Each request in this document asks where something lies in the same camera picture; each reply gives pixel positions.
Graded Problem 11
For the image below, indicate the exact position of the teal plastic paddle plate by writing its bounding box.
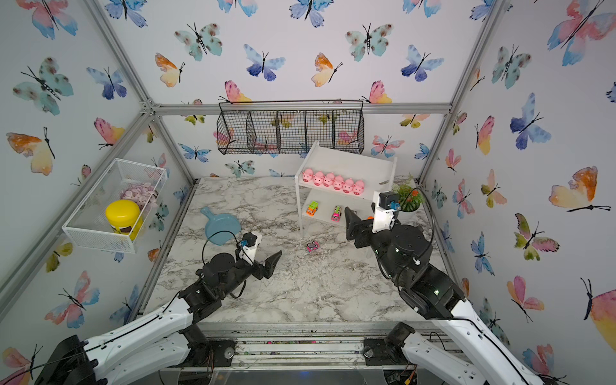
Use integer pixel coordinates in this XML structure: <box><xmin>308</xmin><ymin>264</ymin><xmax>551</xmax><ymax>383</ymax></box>
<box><xmin>201</xmin><ymin>207</ymin><xmax>242</xmax><ymax>245</ymax></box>

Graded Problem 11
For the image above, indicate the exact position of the white two-tier shelf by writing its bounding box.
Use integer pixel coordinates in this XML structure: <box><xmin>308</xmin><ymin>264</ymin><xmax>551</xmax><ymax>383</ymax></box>
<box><xmin>295</xmin><ymin>141</ymin><xmax>398</xmax><ymax>237</ymax></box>

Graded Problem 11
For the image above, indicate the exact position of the black wire wall basket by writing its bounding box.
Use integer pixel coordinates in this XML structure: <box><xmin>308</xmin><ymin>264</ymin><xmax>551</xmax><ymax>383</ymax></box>
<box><xmin>214</xmin><ymin>99</ymin><xmax>365</xmax><ymax>156</ymax></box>

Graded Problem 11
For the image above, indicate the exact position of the pink teal toy bus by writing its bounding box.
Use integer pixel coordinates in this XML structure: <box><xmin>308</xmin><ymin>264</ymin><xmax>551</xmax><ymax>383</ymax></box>
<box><xmin>306</xmin><ymin>241</ymin><xmax>320</xmax><ymax>253</ymax></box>

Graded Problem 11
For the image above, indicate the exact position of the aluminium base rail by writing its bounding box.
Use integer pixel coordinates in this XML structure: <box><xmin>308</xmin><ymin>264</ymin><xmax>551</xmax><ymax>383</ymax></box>
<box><xmin>182</xmin><ymin>323</ymin><xmax>465</xmax><ymax>370</ymax></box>

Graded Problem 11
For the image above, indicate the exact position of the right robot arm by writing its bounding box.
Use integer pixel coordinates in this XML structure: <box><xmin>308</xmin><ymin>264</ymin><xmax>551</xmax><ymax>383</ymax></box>
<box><xmin>344</xmin><ymin>209</ymin><xmax>544</xmax><ymax>384</ymax></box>

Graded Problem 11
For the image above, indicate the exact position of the potted plant with flowers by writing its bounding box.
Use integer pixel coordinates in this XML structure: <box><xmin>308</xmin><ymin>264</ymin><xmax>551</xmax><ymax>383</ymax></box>
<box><xmin>393</xmin><ymin>180</ymin><xmax>424</xmax><ymax>213</ymax></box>

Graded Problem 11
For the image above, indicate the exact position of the orange green toy car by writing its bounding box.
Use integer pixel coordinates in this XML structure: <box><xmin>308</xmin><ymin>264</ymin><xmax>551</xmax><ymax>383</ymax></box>
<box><xmin>306</xmin><ymin>201</ymin><xmax>319</xmax><ymax>217</ymax></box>

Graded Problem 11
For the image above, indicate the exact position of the white mesh wall basket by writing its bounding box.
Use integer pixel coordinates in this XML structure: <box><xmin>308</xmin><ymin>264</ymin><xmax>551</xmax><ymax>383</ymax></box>
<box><xmin>62</xmin><ymin>158</ymin><xmax>168</xmax><ymax>253</ymax></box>

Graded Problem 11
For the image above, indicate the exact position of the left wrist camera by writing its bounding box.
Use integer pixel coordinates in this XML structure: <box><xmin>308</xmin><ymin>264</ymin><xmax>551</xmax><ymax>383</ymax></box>
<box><xmin>236</xmin><ymin>233</ymin><xmax>262</xmax><ymax>266</ymax></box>

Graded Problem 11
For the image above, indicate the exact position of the yellow lidded jar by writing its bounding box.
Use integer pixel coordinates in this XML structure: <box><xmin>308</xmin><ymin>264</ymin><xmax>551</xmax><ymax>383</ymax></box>
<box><xmin>105</xmin><ymin>200</ymin><xmax>143</xmax><ymax>241</ymax></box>

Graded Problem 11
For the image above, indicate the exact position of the pink round chips pile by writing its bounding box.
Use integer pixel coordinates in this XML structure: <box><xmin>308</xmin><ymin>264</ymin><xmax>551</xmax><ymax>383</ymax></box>
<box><xmin>120</xmin><ymin>183</ymin><xmax>158</xmax><ymax>210</ymax></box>

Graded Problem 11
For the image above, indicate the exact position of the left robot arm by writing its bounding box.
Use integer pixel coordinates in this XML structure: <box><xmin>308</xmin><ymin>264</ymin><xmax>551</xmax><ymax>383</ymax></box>
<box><xmin>35</xmin><ymin>252</ymin><xmax>282</xmax><ymax>384</ymax></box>

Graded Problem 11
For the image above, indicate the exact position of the pink pig toy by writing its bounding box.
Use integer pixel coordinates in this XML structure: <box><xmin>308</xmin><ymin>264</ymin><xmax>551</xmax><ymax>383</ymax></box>
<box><xmin>343</xmin><ymin>178</ymin><xmax>355</xmax><ymax>194</ymax></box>
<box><xmin>322</xmin><ymin>173</ymin><xmax>335</xmax><ymax>188</ymax></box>
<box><xmin>332</xmin><ymin>176</ymin><xmax>344</xmax><ymax>191</ymax></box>
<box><xmin>302</xmin><ymin>168</ymin><xmax>314</xmax><ymax>183</ymax></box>
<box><xmin>313</xmin><ymin>172</ymin><xmax>325</xmax><ymax>186</ymax></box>

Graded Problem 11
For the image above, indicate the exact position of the pink toy car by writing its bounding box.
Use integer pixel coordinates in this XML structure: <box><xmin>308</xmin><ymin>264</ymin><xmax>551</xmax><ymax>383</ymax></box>
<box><xmin>330</xmin><ymin>205</ymin><xmax>343</xmax><ymax>222</ymax></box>

